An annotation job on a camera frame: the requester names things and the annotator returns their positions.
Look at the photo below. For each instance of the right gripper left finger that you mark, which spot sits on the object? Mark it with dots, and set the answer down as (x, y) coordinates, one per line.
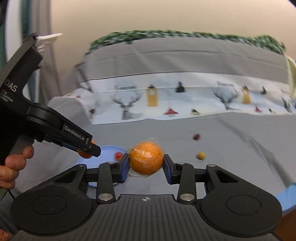
(106, 175)

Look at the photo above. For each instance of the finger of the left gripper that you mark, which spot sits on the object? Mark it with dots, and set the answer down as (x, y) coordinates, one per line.
(87, 151)
(94, 150)

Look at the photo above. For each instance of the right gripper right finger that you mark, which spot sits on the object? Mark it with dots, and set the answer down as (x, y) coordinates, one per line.
(186, 176)

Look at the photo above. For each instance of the orange tangerine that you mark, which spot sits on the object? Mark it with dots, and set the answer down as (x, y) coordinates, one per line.
(84, 154)

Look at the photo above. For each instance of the small yellow-green fruit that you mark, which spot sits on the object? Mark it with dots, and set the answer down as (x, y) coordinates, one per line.
(201, 155)

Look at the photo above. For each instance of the dark red jujube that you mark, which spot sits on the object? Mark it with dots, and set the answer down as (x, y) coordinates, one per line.
(196, 136)

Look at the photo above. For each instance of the orange fruit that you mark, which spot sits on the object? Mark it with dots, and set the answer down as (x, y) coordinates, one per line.
(145, 158)

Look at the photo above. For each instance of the person's left hand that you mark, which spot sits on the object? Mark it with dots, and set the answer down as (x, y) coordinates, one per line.
(13, 165)

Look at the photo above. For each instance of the light blue plate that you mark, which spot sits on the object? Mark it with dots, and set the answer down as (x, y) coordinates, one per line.
(107, 155)

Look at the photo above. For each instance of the small red wrapped fruit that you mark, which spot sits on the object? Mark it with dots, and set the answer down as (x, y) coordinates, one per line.
(118, 156)

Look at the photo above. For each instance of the grey curtain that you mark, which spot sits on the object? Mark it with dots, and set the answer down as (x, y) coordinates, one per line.
(36, 19)

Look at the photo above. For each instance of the white deer print cloth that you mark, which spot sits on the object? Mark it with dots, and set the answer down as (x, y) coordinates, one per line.
(166, 96)

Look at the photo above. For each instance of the grey sofa cover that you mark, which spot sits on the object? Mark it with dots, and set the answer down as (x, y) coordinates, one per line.
(258, 148)

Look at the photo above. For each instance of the green checkered cloth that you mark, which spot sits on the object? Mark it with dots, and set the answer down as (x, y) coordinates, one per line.
(128, 37)

